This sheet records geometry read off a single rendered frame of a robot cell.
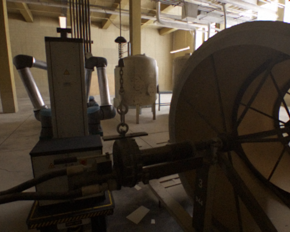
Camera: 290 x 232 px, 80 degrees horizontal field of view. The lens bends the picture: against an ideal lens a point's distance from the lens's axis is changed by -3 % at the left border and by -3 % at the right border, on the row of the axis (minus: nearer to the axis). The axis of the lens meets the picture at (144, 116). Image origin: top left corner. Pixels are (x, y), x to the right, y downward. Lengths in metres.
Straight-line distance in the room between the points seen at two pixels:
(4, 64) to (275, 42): 9.44
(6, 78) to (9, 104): 1.13
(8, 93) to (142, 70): 6.31
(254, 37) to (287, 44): 0.21
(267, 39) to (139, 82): 4.63
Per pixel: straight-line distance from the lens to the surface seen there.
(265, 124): 3.35
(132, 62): 5.65
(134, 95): 5.63
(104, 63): 2.21
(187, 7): 9.36
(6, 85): 9.70
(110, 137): 0.98
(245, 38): 1.39
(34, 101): 2.23
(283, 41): 1.25
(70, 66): 1.90
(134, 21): 10.49
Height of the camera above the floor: 1.38
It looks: 11 degrees down
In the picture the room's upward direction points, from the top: straight up
